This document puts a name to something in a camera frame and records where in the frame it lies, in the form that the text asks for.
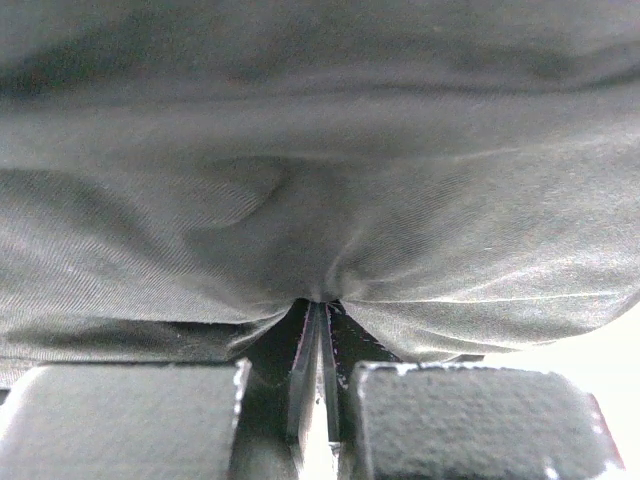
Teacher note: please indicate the black t shirt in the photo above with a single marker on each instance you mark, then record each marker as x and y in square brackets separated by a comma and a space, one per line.
[463, 176]

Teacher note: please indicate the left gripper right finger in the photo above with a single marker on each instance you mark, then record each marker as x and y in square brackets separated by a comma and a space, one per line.
[455, 420]

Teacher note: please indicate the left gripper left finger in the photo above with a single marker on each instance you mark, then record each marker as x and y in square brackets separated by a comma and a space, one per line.
[239, 420]

